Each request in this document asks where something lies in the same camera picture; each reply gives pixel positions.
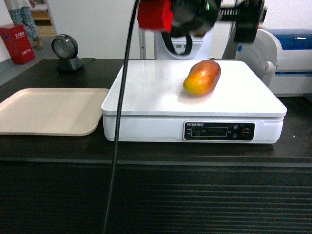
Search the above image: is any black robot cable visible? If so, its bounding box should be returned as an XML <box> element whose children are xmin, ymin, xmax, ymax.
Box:
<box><xmin>102</xmin><ymin>0</ymin><xmax>140</xmax><ymax>234</ymax></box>

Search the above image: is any red fire extinguisher box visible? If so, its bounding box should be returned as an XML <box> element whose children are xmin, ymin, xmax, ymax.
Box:
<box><xmin>0</xmin><ymin>24</ymin><xmax>35</xmax><ymax>65</ymax></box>

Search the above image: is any red yellow mango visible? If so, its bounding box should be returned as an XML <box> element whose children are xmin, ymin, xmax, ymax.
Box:
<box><xmin>183</xmin><ymin>60</ymin><xmax>221</xmax><ymax>96</ymax></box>

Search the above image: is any white blue label printer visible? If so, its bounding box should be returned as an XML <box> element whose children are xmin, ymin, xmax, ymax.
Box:
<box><xmin>235</xmin><ymin>29</ymin><xmax>312</xmax><ymax>97</ymax></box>

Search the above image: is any black round barcode scanner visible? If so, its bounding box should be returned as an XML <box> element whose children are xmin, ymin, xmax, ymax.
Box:
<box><xmin>51</xmin><ymin>34</ymin><xmax>84</xmax><ymax>73</ymax></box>

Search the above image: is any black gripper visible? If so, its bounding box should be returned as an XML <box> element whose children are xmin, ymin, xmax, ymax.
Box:
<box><xmin>170</xmin><ymin>0</ymin><xmax>267</xmax><ymax>43</ymax></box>

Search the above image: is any white receipt printer kiosk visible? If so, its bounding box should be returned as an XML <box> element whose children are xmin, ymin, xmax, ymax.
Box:
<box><xmin>138</xmin><ymin>24</ymin><xmax>234</xmax><ymax>61</ymax></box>

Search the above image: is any black slatted checkout counter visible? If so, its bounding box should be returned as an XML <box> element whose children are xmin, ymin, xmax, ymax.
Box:
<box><xmin>0</xmin><ymin>58</ymin><xmax>312</xmax><ymax>234</ymax></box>

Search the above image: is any red wrist camera mount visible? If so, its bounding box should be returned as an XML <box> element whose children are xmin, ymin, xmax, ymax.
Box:
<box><xmin>137</xmin><ymin>0</ymin><xmax>173</xmax><ymax>32</ymax></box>

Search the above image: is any beige plastic tray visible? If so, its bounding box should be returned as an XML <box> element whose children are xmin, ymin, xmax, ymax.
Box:
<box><xmin>0</xmin><ymin>88</ymin><xmax>109</xmax><ymax>136</ymax></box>

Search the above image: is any white digital checkout scale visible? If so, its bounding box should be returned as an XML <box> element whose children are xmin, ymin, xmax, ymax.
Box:
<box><xmin>101</xmin><ymin>59</ymin><xmax>288</xmax><ymax>144</ymax></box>

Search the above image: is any person in checkered pants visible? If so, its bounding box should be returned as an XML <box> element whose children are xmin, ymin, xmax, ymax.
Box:
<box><xmin>4</xmin><ymin>0</ymin><xmax>43</xmax><ymax>50</ymax></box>

